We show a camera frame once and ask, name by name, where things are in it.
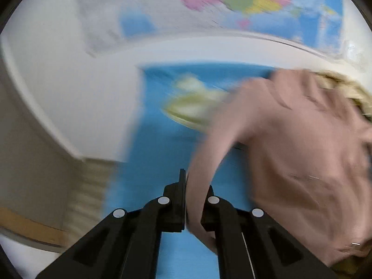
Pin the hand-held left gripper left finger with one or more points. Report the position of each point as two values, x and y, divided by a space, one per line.
176 209

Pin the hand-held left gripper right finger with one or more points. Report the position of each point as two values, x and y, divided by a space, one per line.
209 216

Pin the pink coat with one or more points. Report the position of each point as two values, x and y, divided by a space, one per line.
290 151

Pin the blue floral bed sheet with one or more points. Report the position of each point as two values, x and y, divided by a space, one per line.
162 139

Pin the grey wooden wardrobe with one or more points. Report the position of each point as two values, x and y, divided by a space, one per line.
26 157

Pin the cream jacket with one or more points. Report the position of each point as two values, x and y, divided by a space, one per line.
348 85

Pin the colourful wall map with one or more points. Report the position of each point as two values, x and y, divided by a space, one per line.
247 0

